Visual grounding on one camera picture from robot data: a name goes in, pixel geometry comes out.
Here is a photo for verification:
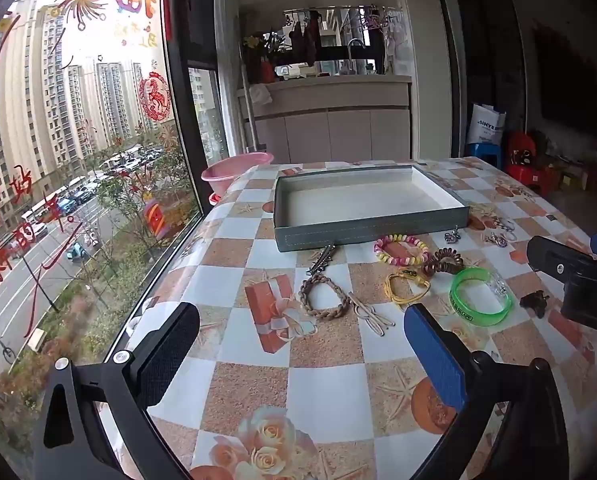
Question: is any yellow cord hair tie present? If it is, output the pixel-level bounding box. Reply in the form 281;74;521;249
384;267;431;306

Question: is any white sink cabinet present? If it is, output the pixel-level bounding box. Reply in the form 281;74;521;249
236;75;413;162

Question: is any silver ring charm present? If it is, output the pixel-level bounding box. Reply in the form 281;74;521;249
488;214;517;234

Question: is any chrome faucet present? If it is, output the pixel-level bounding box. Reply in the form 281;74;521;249
347;37;367;74

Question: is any brown spiral hair tie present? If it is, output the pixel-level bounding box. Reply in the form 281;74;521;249
422;247;465;277

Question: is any red lantern window sticker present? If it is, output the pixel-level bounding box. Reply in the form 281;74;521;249
143;199;170;239

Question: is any silver wire hairpin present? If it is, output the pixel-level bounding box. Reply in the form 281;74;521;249
347;291;396;335

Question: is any dark wall screen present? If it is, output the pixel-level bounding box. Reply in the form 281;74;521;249
533;25;597;136

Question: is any red horse window sticker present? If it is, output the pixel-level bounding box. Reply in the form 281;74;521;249
138;72;172;122

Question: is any green translucent bracelet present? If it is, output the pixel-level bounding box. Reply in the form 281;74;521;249
449;267;515;328

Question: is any brown braided hair tie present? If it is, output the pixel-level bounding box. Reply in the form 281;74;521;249
298;274;350;319

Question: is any white mop pole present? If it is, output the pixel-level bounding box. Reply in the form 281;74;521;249
241;65;259;154

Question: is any silver spiked hair clip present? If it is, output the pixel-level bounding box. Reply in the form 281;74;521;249
305;244;340;276

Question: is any grey shallow tray box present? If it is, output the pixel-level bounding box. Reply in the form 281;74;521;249
273;164;471;253

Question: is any white shopping bag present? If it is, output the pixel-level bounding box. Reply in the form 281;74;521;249
465;103;507;146

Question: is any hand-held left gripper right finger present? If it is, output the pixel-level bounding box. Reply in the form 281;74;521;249
404;303;570;480

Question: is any red plastic stool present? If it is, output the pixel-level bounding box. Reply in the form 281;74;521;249
503;130;555;189

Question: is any pink plastic basin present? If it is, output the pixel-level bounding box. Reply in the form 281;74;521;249
201;152;275;196

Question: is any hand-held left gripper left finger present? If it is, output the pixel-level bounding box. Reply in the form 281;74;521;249
32;302;200;480

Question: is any blue plastic stool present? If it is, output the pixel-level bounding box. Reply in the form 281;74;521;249
465;142;502;169

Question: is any black claw hair clip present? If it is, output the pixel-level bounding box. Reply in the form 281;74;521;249
519;290;549;318

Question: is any colourful spiral hair tie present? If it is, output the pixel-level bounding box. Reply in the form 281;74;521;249
374;234;430;267

